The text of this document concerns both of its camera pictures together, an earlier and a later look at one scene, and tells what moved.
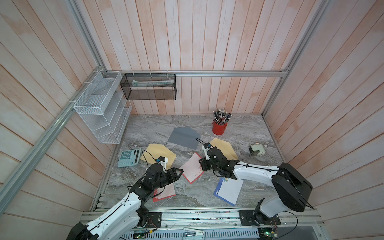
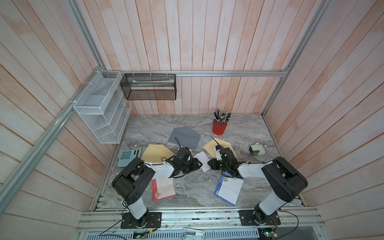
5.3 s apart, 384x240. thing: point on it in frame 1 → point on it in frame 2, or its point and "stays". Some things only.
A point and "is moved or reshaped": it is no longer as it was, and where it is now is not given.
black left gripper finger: x=174 y=170 → x=195 y=163
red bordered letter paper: x=193 y=170 is moved or reshaped
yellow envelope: x=225 y=147 stays
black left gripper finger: x=174 y=177 → x=189 y=170
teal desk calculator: x=129 y=157 stays
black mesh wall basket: x=149 y=86 stays
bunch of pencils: x=221 y=116 stays
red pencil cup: x=219 y=129 stays
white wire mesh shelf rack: x=106 y=110 stays
